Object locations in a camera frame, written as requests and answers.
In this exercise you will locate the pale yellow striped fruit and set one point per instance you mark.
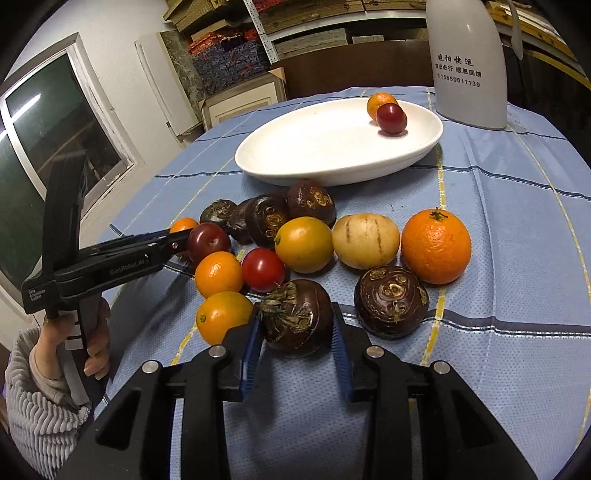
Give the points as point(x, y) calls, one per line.
point(365, 241)

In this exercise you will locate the fibrous water chestnut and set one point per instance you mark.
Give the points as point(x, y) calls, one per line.
point(295, 323)

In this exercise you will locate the blue checked tablecloth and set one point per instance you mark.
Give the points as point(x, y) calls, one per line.
point(498, 258)

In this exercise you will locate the orange mandarin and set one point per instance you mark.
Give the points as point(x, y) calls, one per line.
point(436, 249)

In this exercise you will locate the grey-green textured slab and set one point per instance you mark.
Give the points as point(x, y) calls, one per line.
point(178, 69)

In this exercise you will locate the white oval plate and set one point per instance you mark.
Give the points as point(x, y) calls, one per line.
point(332, 147)

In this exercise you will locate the stack of patterned fabric boxes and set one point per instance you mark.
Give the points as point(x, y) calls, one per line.
point(226, 60)

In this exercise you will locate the person's left forearm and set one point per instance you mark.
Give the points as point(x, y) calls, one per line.
point(37, 415)

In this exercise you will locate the framed cardboard box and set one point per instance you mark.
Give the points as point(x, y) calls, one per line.
point(240, 104)

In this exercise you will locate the woven straw boxes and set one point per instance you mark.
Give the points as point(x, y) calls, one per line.
point(198, 11)

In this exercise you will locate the window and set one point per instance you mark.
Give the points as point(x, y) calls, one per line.
point(46, 138)

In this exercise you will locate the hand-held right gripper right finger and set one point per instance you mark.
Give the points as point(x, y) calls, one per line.
point(341, 357)

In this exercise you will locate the metal shelf rack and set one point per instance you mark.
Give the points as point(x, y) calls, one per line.
point(268, 41)

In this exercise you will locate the white leaning panel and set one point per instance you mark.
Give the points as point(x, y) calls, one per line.
point(152, 83)

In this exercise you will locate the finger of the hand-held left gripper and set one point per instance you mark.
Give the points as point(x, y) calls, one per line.
point(129, 240)
point(173, 247)

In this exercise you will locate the large yellow-orange kumquat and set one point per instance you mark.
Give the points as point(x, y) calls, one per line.
point(303, 245)

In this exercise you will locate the dark brown board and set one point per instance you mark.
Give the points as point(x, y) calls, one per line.
point(355, 69)

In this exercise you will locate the white curved tube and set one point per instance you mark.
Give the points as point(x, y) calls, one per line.
point(513, 27)

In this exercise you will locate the person's left hand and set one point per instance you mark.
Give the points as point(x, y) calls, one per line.
point(97, 341)

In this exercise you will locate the white thermos jug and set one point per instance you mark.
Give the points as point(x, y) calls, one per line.
point(466, 46)

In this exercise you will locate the small orange kumquat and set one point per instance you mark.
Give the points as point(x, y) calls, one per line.
point(221, 318)
point(379, 101)
point(219, 275)
point(183, 225)

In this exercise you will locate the stack of wooden frames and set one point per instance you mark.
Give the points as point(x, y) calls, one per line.
point(549, 32)

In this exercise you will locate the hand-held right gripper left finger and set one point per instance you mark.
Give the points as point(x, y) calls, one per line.
point(251, 353)

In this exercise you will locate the dark red cherry tomato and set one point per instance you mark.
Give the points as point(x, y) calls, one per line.
point(210, 242)
point(391, 119)

